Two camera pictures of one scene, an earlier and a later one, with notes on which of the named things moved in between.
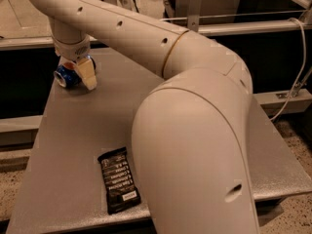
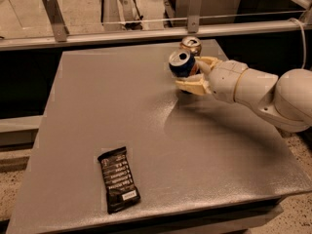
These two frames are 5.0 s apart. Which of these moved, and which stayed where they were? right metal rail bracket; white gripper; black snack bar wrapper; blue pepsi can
Moved: white gripper; blue pepsi can
Stayed: right metal rail bracket; black snack bar wrapper
